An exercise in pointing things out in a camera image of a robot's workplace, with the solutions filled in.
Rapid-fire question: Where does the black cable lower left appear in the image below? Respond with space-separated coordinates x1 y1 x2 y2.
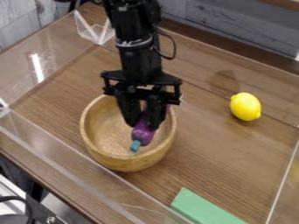
0 195 36 224

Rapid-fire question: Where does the purple toy eggplant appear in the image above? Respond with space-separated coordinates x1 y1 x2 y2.
130 105 156 153

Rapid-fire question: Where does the clear acrylic corner bracket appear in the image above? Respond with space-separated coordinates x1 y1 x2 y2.
74 10 116 46

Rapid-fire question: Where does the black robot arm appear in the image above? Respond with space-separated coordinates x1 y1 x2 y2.
100 0 183 130

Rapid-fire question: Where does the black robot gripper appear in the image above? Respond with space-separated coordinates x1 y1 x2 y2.
100 40 183 130

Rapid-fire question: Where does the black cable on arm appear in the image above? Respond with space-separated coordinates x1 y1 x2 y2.
151 27 178 61

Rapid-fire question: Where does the yellow lemon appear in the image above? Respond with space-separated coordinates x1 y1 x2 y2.
230 93 262 122

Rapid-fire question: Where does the brown wooden bowl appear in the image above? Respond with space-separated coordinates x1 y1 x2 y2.
79 95 178 172

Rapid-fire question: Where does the green rectangular block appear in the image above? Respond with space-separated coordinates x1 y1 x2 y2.
171 187 247 224

